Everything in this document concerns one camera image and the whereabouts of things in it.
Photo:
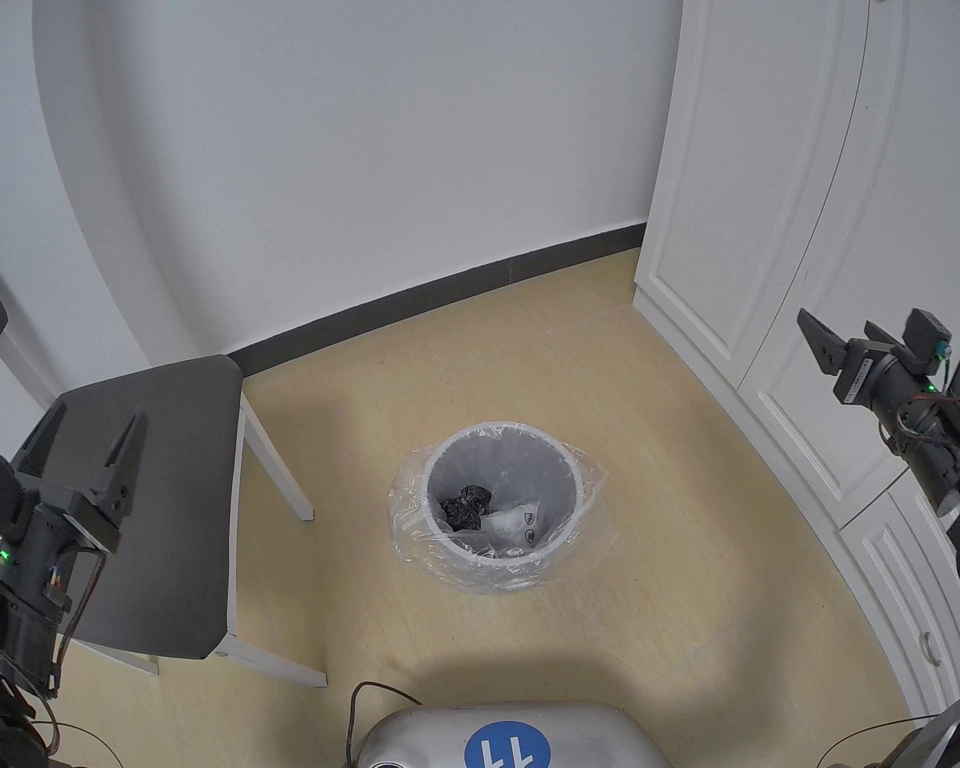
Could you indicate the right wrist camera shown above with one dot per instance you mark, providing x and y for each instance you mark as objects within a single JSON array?
[{"x": 926, "y": 337}]

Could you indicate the white trash bin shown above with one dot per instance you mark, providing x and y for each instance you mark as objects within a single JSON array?
[{"x": 510, "y": 457}]

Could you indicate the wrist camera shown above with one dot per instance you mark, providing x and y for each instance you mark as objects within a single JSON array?
[
  {"x": 7, "y": 495},
  {"x": 926, "y": 337}
]

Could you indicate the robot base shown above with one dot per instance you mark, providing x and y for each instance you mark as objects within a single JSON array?
[{"x": 585, "y": 735}]

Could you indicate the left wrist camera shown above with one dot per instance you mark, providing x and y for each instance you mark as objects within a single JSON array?
[{"x": 7, "y": 495}]

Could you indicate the clear plastic bag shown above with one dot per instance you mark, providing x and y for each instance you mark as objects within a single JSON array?
[{"x": 409, "y": 540}]

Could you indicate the clear printed wrapper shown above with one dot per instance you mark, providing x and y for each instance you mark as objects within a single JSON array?
[{"x": 510, "y": 525}]

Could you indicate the grey seat white leg stool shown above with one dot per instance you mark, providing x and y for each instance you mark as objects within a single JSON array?
[{"x": 172, "y": 487}]

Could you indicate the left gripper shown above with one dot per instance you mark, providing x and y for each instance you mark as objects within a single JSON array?
[{"x": 45, "y": 547}]

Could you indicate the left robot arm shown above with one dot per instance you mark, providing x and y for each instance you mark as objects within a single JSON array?
[{"x": 26, "y": 645}]

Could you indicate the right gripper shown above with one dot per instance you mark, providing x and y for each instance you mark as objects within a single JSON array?
[{"x": 877, "y": 379}]

